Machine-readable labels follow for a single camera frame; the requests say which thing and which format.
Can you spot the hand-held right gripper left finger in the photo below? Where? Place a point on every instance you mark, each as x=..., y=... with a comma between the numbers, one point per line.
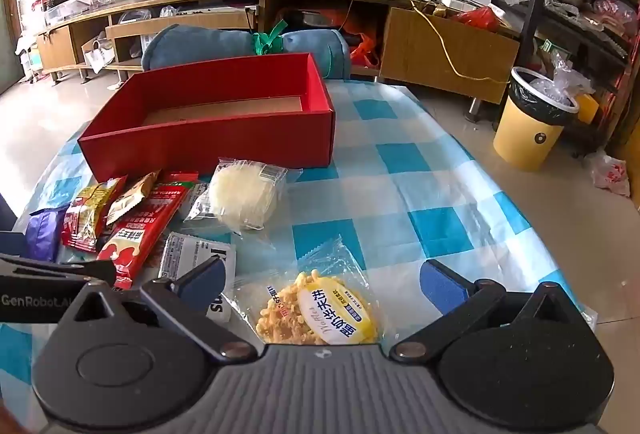
x=207, y=279

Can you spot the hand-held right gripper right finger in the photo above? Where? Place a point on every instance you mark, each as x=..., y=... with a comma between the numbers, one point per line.
x=442, y=281

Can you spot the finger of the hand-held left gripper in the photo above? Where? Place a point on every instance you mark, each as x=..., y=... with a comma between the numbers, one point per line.
x=60, y=270
x=11, y=244

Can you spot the white wafer packet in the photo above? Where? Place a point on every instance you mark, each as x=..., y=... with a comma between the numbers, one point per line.
x=190, y=254

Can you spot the purple snack packet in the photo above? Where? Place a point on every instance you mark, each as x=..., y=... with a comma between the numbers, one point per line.
x=45, y=234

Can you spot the red and white snack packet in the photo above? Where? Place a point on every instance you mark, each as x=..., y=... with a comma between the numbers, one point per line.
x=85, y=219

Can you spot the silver snack packet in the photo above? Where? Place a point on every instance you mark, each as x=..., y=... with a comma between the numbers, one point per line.
x=197, y=206

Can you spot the red green snack packet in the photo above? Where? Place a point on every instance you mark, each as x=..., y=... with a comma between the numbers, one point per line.
x=150, y=219

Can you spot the round white cake packet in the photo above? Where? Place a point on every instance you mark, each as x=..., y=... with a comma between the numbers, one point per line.
x=242, y=199

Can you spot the gold snack packet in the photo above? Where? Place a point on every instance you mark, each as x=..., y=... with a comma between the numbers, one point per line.
x=131, y=199

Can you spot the clear packet of yellow snack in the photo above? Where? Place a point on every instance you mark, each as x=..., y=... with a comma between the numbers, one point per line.
x=320, y=314

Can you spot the red cardboard box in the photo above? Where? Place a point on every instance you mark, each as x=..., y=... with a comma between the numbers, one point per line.
x=210, y=134

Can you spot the blue checkered tablecloth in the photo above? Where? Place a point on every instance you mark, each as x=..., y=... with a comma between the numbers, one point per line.
x=400, y=194

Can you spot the yellow trash bin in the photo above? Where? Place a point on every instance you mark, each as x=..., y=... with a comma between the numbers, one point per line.
x=525, y=139

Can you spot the white plastic bag red print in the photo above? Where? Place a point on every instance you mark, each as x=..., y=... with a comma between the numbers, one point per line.
x=607, y=174

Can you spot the white paper bag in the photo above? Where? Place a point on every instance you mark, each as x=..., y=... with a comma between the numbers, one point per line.
x=97, y=57

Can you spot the clear plastic bag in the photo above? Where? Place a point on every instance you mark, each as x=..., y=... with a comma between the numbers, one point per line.
x=560, y=84

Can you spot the rolled blue blanket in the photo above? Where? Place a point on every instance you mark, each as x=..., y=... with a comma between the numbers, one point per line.
x=210, y=42

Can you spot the wooden television cabinet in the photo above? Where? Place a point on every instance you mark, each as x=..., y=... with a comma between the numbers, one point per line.
x=440, y=44

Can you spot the clear storage box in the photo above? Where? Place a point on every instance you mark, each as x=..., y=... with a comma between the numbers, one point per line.
x=70, y=12

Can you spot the green ribbon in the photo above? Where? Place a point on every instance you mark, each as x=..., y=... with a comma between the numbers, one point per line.
x=265, y=42

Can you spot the orange plastic bag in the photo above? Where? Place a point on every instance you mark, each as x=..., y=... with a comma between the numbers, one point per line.
x=365, y=49

